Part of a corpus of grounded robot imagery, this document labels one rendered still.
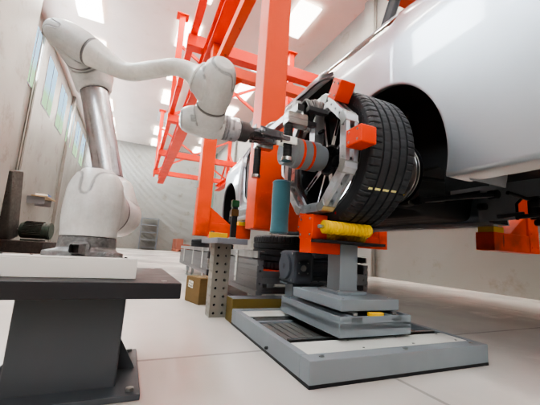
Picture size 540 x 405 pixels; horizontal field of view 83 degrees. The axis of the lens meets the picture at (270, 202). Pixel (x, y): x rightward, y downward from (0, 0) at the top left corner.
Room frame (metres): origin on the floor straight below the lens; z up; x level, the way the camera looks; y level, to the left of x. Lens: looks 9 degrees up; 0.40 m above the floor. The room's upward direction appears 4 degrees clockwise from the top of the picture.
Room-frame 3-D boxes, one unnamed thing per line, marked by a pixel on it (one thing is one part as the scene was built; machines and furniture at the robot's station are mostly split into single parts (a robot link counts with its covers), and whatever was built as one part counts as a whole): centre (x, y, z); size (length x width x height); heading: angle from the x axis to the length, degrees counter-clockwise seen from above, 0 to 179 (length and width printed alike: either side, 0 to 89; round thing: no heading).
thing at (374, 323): (1.49, -0.35, 0.13); 0.50 x 0.36 x 0.10; 23
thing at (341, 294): (1.48, -0.36, 0.32); 0.40 x 0.30 x 0.28; 23
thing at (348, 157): (1.41, -0.20, 0.85); 0.54 x 0.07 x 0.54; 23
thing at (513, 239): (2.82, -2.16, 0.69); 0.52 x 0.17 x 0.35; 113
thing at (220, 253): (1.88, 0.28, 0.21); 0.10 x 0.10 x 0.42; 23
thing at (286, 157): (1.16, -0.06, 0.83); 0.04 x 0.04 x 0.16
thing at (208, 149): (3.65, 0.82, 1.75); 0.19 x 0.19 x 2.45; 23
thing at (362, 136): (1.12, -0.33, 0.85); 0.09 x 0.08 x 0.07; 23
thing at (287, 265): (1.80, -0.29, 0.26); 0.42 x 0.18 x 0.35; 113
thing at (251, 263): (3.05, 0.50, 0.28); 2.47 x 0.09 x 0.22; 23
